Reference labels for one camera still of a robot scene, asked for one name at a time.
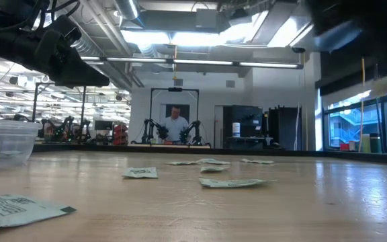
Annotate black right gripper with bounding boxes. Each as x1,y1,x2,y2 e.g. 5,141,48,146
305,0,366,53

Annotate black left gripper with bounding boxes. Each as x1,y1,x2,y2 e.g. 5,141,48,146
0,14,111,89

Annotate red storage bins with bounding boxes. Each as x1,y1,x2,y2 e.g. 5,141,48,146
112,123,130,147

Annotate person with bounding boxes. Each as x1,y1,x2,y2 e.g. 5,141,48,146
161,105,190,143

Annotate black upright panel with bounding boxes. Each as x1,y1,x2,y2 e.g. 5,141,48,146
267,105,302,151

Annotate long ceiling light fixture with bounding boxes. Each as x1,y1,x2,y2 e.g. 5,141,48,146
79,55,304,71

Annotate black storage cabinet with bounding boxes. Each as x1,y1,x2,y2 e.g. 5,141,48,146
222,104,265,150

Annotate green cup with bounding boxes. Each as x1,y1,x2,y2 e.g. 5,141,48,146
369,132,383,154

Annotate green banknotes on table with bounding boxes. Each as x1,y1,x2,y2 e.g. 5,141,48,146
165,161,198,167

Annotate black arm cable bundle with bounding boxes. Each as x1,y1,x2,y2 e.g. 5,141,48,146
35,0,81,21

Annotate black aluminium table frame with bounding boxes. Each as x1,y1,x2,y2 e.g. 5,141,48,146
32,143,387,166

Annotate black background rig frame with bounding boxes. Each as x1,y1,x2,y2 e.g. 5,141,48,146
148,87,201,144

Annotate silver ventilation duct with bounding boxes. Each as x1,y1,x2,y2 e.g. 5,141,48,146
114,0,141,22

